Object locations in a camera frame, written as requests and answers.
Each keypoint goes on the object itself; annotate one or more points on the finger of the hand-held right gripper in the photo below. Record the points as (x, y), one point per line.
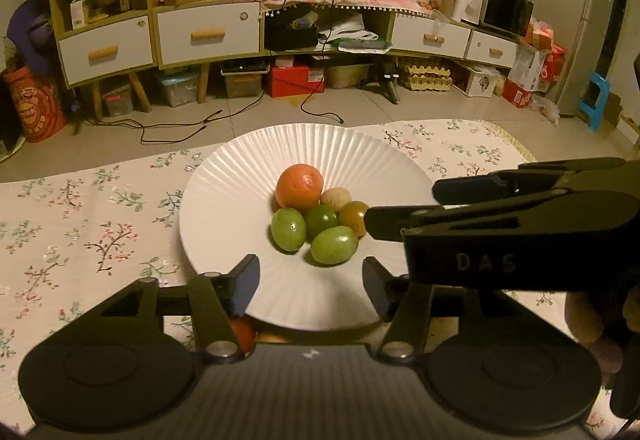
(465, 190)
(385, 222)

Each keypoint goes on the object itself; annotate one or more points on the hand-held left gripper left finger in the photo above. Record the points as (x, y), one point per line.
(245, 282)

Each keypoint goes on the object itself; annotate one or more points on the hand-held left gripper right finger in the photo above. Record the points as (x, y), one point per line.
(377, 287)

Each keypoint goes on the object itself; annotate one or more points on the brownish green tomato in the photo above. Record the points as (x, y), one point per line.
(354, 217)

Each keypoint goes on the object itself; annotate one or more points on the small yellow potato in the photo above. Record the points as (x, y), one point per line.
(336, 196)

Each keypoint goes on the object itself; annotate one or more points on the yellow-green oval fruit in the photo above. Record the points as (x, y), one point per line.
(332, 245)

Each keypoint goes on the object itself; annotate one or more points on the green round tomato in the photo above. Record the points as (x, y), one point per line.
(321, 219)

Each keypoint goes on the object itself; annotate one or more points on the green oval tomato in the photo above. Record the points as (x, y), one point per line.
(288, 229)

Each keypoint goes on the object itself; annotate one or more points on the orange tangerine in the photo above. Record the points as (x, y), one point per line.
(299, 186)

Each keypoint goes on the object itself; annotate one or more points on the white ribbed plate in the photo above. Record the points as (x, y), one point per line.
(240, 180)

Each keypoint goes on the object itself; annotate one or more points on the person's right hand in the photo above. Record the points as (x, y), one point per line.
(582, 320)

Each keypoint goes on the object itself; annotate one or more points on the dark red tomato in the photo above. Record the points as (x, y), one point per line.
(244, 335)

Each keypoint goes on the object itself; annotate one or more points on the yellow-green floor mat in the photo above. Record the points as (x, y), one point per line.
(522, 147)

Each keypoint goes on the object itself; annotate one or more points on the white printed cardboard box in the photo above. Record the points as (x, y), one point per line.
(482, 82)

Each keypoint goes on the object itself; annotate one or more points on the stack of egg cartons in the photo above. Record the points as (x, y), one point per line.
(425, 75)

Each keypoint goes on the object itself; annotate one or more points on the red snack cartons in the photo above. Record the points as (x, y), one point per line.
(537, 70)

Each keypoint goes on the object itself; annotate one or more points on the clear storage bin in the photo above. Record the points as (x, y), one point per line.
(117, 97)
(345, 75)

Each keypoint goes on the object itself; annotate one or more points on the floral tablecloth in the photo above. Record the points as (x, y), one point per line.
(100, 220)

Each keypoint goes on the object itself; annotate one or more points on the blue plastic stool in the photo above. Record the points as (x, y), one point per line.
(595, 87)

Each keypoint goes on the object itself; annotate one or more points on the long low wooden cabinet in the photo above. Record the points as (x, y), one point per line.
(431, 27)

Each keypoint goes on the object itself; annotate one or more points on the red box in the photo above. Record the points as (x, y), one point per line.
(292, 82)

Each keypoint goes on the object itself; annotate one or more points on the black microwave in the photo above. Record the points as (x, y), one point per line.
(505, 10)

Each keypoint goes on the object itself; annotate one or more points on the pile of papers and cloths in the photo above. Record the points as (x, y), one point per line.
(350, 27)

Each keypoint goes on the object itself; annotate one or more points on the silver refrigerator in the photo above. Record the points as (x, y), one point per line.
(570, 20)

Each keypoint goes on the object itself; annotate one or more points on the clear bin black lid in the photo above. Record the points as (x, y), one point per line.
(243, 81)

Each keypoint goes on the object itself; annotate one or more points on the clear bin teal lid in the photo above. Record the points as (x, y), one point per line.
(176, 87)

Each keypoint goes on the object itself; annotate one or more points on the black box device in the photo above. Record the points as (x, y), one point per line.
(290, 37)

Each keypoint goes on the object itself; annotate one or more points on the wooden cabinet white drawer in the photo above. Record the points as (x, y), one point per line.
(209, 45)

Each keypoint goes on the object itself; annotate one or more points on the tall wooden shelf cabinet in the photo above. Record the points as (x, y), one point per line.
(102, 52)

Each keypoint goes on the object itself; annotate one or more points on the orange printed bag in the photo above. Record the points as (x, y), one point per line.
(32, 107)

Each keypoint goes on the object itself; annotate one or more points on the small white carton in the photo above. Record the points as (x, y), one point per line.
(77, 12)

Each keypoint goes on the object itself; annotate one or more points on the purple bag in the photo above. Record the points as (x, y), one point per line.
(30, 20)

